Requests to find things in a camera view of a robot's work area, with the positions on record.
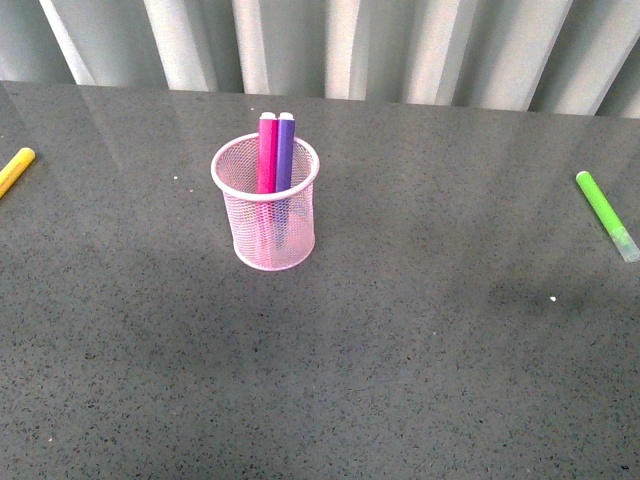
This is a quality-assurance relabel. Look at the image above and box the purple marker pen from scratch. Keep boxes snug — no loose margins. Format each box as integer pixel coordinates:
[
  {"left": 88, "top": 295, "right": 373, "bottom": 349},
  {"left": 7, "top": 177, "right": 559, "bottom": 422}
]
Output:
[{"left": 274, "top": 112, "right": 295, "bottom": 248}]

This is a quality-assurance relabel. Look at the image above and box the pink marker pen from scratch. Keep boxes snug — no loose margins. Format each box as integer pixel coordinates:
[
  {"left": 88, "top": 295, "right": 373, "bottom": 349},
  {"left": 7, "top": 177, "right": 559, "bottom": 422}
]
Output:
[{"left": 256, "top": 112, "right": 278, "bottom": 250}]

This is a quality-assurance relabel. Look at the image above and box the pink mesh pen cup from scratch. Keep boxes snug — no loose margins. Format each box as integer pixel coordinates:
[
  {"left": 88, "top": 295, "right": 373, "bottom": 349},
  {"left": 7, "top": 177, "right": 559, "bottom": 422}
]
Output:
[{"left": 211, "top": 133, "right": 320, "bottom": 271}]

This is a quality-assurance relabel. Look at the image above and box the green marker pen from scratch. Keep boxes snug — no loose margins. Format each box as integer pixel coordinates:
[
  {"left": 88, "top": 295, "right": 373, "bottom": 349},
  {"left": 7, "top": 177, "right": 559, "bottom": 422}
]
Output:
[{"left": 575, "top": 170, "right": 639, "bottom": 263}]

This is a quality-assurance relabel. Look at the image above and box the yellow marker pen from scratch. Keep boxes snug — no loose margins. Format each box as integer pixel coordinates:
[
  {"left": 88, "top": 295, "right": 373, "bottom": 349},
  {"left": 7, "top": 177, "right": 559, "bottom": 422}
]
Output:
[{"left": 0, "top": 147, "right": 36, "bottom": 197}]

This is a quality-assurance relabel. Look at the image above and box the grey pleated curtain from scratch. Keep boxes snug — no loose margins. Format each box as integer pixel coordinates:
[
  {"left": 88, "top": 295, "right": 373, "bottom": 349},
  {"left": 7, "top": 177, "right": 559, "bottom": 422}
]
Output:
[{"left": 1, "top": 1, "right": 639, "bottom": 118}]

